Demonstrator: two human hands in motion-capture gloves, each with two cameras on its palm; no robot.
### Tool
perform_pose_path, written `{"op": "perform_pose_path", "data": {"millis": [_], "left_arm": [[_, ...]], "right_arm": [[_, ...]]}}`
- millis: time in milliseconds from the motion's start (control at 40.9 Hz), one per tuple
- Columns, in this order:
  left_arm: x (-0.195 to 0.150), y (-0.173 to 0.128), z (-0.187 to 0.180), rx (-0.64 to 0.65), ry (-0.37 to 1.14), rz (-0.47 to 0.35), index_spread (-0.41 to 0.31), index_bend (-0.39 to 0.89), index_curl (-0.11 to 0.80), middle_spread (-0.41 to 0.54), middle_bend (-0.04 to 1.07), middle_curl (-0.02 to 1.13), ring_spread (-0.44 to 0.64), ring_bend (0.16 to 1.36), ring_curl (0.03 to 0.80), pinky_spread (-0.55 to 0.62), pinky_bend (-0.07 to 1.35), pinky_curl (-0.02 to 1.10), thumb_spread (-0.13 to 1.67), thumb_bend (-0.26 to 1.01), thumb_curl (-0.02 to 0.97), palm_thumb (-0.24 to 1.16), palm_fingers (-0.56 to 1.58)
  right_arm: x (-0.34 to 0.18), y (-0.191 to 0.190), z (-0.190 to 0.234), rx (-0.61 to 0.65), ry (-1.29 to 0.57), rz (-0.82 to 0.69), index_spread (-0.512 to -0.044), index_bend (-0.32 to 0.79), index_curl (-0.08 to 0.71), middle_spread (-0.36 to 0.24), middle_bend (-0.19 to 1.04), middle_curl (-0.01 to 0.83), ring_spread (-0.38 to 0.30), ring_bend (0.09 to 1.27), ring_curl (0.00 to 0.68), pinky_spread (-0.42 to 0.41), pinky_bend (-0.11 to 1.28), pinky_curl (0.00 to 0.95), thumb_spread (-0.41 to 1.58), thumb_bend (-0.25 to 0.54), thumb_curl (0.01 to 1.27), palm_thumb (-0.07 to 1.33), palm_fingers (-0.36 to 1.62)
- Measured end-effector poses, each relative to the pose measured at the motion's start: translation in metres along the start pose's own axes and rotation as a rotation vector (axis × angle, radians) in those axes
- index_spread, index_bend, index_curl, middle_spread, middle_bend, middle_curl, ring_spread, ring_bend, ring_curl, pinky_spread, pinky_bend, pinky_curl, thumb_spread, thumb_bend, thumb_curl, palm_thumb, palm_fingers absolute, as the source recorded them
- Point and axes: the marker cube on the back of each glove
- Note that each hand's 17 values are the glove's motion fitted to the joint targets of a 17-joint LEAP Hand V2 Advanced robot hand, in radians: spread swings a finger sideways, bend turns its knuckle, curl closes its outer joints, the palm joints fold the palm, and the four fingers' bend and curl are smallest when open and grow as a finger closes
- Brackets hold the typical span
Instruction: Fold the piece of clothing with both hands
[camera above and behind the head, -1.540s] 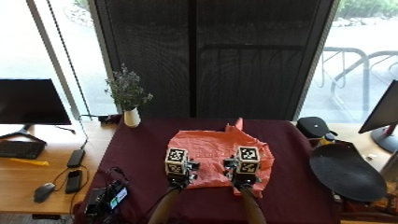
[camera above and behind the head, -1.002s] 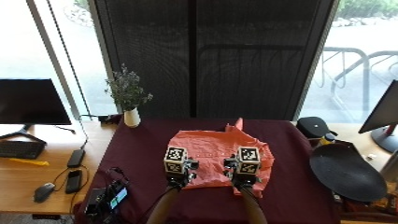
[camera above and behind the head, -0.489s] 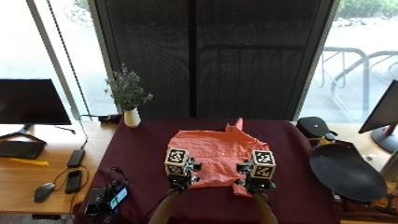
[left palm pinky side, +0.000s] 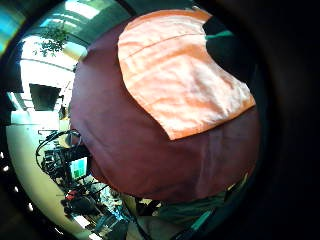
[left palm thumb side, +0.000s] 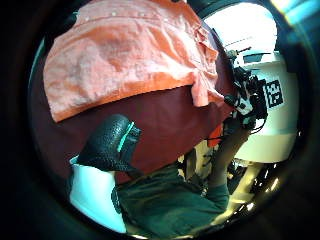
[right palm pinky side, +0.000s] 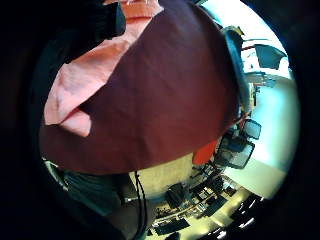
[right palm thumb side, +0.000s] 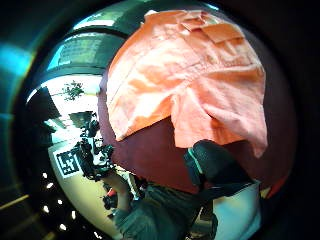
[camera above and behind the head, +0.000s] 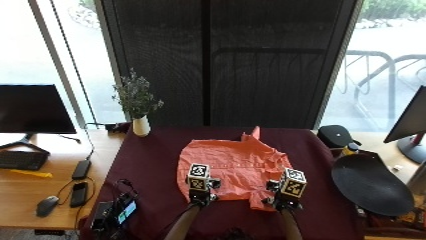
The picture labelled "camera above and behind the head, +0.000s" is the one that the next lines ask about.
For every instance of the person's right hand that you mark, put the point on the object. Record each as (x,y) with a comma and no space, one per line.
(280,197)

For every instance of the person's left hand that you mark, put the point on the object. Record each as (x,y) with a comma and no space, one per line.
(201,193)

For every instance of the white marker cube left glove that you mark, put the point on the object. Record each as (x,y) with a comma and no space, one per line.
(199,176)

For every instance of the white marker cube glove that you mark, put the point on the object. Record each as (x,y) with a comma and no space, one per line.
(293,182)
(199,176)

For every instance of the white marker cube right glove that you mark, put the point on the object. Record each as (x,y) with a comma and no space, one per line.
(293,182)

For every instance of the orange shirt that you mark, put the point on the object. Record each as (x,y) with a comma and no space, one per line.
(235,163)

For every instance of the dark red tablecloth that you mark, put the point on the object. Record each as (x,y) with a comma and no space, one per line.
(151,166)

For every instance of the black device with lit screen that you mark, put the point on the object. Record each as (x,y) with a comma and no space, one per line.
(117,211)

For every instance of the black chair seat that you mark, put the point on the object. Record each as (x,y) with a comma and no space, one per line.
(370,183)

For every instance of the yellow bottle with black cap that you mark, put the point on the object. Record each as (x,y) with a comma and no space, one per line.
(350,149)

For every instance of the white vase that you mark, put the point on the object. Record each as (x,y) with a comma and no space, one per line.
(141,126)

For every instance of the black smartphone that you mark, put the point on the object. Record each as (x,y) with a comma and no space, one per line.
(79,194)

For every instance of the black power bank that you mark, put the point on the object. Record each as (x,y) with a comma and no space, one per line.
(82,169)

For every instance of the green flower bunch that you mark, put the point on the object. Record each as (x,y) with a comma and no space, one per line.
(135,95)

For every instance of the black computer mouse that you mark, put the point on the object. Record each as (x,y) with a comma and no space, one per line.
(47,205)

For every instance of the black monitor with red stand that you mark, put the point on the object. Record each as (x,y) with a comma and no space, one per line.
(410,126)

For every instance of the yellow paper strip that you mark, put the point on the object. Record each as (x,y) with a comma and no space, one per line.
(31,173)

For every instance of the black window blind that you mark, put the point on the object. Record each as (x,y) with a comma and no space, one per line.
(221,60)

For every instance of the black keyboard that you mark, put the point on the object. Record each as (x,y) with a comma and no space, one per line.
(20,160)

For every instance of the grey metal bike rack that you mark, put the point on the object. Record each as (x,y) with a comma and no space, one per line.
(381,76)

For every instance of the black computer monitor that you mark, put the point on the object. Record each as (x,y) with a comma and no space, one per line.
(31,110)

